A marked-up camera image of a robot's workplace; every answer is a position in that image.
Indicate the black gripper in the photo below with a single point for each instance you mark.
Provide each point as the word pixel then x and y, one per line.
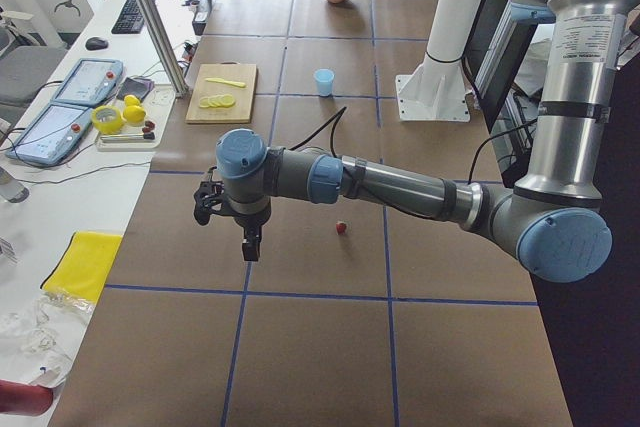
pixel 251 221

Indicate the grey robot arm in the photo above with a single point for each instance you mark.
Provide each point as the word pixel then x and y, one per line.
pixel 549 220

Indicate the light blue paper cup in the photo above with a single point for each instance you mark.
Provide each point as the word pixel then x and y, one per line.
pixel 324 79

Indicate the red strawberry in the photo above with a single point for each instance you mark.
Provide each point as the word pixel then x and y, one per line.
pixel 341 227

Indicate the bamboo cutting board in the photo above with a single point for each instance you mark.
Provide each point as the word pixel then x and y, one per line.
pixel 241 112

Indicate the lemon slice bottom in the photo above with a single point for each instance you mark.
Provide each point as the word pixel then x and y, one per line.
pixel 231 100

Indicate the yellow plastic knife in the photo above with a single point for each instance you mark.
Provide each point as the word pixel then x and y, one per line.
pixel 222 81

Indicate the white tray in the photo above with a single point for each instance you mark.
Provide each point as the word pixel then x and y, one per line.
pixel 147 135

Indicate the yellow lemon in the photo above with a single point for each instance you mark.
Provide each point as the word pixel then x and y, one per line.
pixel 133 111

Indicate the yellow cloth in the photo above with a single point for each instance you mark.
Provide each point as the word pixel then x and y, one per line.
pixel 84 266

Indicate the yellow tape roll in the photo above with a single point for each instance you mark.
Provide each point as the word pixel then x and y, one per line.
pixel 108 120

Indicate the black keyboard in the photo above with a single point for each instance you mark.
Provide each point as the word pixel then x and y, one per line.
pixel 130 19

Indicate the upper teach pendant tablet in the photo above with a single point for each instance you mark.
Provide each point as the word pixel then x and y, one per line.
pixel 89 82

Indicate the teach pendant tablet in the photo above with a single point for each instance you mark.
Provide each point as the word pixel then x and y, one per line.
pixel 52 135
pixel 89 82

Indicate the lower teach pendant tablet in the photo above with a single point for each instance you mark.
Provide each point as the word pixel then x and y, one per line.
pixel 52 135

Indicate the clear plastic bag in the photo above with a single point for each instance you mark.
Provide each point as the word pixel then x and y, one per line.
pixel 40 342

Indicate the black computer mouse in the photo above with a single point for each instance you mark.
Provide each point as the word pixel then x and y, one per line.
pixel 96 43

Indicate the red bottle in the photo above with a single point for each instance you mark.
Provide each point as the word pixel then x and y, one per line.
pixel 24 399

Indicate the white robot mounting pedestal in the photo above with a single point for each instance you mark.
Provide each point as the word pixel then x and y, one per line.
pixel 435 91

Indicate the aluminium frame post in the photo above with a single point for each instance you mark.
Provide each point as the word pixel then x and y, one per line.
pixel 163 48

